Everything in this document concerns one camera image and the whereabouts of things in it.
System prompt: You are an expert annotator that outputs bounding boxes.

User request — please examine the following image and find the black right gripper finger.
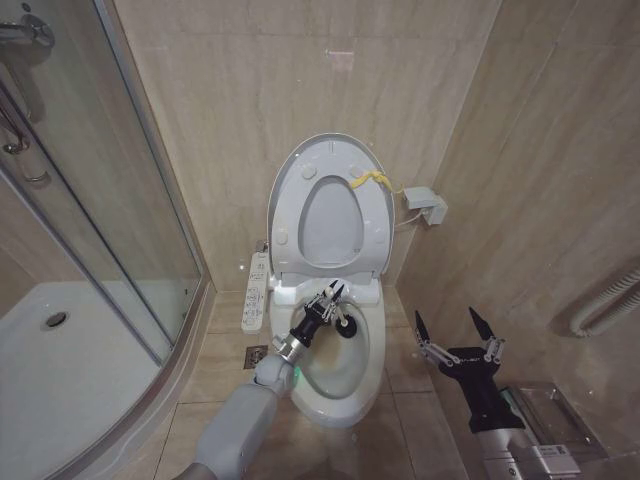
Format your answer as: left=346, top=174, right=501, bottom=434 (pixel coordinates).
left=467, top=305, right=507, bottom=367
left=413, top=309, right=460, bottom=370

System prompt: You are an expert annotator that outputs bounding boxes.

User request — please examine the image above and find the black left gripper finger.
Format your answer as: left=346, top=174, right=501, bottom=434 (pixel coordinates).
left=322, top=286, right=345, bottom=322
left=305, top=284, right=335, bottom=309

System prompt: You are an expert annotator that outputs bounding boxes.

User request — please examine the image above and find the white toilet brush black head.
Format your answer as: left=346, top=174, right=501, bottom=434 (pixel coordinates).
left=325, top=279, right=358, bottom=338

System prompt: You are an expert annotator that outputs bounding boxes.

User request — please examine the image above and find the white ceramic toilet bowl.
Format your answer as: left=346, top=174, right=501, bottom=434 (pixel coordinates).
left=266, top=272, right=387, bottom=430

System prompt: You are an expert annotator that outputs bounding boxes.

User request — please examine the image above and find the white toilet lid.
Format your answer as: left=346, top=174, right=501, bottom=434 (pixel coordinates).
left=268, top=131, right=397, bottom=282

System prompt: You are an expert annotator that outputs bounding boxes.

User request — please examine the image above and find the white bidet control panel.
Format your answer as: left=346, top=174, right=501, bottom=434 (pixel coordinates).
left=240, top=249, right=272, bottom=336

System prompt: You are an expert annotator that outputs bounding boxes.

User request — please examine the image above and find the square metal floor drain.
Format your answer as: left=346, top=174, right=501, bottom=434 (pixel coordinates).
left=243, top=344, right=269, bottom=371

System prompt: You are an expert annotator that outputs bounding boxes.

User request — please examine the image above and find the clear plastic box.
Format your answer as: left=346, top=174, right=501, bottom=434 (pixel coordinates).
left=498, top=381, right=610, bottom=462

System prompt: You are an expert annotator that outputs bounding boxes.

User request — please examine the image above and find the white ribbed pipe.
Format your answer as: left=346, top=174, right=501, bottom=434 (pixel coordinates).
left=568, top=266, right=640, bottom=340

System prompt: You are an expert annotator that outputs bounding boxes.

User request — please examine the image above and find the white shower tray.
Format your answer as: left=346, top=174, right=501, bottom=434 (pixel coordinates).
left=0, top=280, right=174, bottom=480

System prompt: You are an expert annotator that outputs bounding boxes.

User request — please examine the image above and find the chrome shower faucet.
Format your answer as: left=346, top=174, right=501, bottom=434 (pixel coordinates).
left=0, top=11, right=56, bottom=50

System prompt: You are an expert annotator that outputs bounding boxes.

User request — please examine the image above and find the white toilet seat ring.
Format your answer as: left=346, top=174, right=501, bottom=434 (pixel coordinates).
left=271, top=144, right=394, bottom=277

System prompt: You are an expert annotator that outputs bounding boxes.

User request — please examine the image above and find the white power cable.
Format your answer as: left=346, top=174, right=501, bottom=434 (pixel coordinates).
left=393, top=208, right=427, bottom=227

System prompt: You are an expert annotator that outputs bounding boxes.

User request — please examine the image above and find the yellow strap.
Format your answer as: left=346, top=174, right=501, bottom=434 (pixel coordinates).
left=348, top=168, right=404, bottom=195

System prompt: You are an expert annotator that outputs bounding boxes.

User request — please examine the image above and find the grey wall socket box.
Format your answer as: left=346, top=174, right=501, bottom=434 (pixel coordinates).
left=401, top=185, right=447, bottom=227

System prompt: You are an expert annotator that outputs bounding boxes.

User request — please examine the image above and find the curved glass shower enclosure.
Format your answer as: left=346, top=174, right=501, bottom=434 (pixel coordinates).
left=0, top=0, right=212, bottom=480

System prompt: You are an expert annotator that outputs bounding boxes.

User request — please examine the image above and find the chrome shower hose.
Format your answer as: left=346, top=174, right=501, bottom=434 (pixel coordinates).
left=0, top=74, right=32, bottom=157

